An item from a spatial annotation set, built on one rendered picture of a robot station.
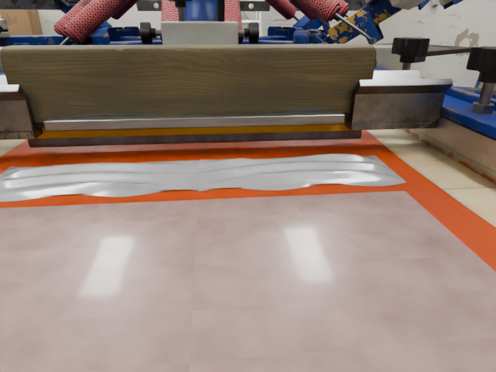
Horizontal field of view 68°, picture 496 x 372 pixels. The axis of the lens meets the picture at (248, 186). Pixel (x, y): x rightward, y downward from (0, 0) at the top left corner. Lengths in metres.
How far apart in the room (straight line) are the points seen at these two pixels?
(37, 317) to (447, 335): 0.19
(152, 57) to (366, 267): 0.27
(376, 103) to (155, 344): 0.32
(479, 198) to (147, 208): 0.26
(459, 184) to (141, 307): 0.28
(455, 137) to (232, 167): 0.23
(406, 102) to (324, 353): 0.30
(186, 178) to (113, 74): 0.13
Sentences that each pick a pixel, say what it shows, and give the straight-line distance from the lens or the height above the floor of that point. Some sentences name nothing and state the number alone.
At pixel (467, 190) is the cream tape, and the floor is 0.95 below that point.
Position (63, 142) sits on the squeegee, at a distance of 0.43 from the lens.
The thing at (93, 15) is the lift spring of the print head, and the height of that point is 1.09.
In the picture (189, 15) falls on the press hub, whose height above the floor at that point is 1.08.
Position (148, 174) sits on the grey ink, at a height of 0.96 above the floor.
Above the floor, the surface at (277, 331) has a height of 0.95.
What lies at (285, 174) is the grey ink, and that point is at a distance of 0.32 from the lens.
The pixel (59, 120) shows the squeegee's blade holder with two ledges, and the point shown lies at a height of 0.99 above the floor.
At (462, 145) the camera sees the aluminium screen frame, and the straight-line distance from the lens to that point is 0.41.
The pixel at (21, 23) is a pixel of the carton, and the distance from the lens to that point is 4.47.
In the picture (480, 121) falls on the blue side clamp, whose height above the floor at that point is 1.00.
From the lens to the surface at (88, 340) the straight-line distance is 0.19.
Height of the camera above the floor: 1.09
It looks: 25 degrees down
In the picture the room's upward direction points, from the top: straight up
